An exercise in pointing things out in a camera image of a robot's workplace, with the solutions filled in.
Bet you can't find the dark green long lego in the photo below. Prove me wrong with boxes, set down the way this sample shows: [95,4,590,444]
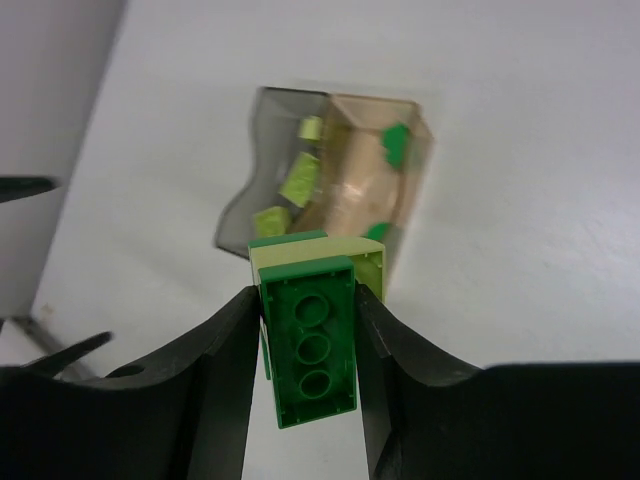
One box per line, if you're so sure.
[250,236,357,429]

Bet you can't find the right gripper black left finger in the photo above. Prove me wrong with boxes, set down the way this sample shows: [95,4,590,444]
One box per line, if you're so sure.
[1,286,260,479]

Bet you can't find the lime green small lego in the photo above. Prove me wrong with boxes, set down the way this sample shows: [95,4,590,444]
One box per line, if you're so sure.
[298,115,323,142]

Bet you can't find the orange transparent container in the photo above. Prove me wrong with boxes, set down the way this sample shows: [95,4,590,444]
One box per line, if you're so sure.
[291,93,434,280]

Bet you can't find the lime green 2x3 lego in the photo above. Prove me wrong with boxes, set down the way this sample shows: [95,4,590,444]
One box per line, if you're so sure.
[279,152,320,208]

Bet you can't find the grey transparent container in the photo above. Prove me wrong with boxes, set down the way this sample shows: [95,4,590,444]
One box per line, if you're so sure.
[214,87,329,259]

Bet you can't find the small dark green lego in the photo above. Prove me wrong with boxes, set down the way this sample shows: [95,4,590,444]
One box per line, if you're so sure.
[382,123,410,170]

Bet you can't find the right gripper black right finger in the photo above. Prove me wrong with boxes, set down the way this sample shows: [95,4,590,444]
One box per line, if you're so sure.
[355,285,639,479]

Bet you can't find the pale yellow-green small lego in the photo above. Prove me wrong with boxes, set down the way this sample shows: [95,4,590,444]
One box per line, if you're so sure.
[252,206,291,238]

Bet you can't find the dark green square lego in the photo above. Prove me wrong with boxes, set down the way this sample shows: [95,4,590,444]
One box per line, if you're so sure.
[365,222,391,243]

